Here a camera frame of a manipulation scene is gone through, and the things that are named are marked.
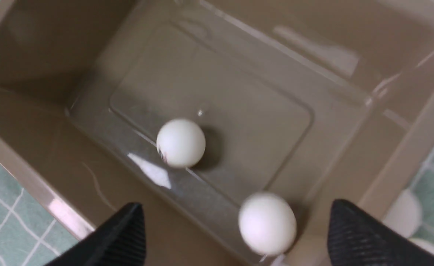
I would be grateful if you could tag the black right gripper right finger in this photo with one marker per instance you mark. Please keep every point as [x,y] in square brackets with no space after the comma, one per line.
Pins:
[355,238]

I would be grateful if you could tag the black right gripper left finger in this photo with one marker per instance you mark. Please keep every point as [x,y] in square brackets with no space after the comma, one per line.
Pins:
[120,241]

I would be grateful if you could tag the white ping-pong ball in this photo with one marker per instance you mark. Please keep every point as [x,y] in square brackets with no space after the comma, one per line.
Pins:
[267,224]
[424,244]
[405,216]
[181,143]

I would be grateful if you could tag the olive plastic storage bin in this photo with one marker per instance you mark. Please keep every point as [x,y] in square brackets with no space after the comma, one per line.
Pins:
[276,92]

